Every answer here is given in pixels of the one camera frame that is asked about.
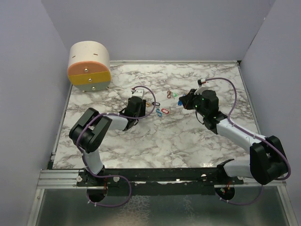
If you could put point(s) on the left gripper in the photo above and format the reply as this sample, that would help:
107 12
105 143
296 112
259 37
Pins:
142 109

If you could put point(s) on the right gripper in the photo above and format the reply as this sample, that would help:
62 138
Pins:
186 100

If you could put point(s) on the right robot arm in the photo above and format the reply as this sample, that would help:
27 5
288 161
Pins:
267 160

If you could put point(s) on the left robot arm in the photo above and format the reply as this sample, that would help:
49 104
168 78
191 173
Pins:
90 130

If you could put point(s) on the light blue carabiner middle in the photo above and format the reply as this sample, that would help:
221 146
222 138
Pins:
159 113

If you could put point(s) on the red key tag with key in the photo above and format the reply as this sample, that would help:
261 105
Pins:
165 111

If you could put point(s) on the round three-drawer storage box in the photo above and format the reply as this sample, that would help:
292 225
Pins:
89 66

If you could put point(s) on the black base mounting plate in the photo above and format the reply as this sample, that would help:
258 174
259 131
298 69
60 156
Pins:
157 181

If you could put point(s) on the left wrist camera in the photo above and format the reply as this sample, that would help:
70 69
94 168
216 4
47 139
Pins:
137 92

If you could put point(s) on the aluminium rail frame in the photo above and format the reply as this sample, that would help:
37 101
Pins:
64 179

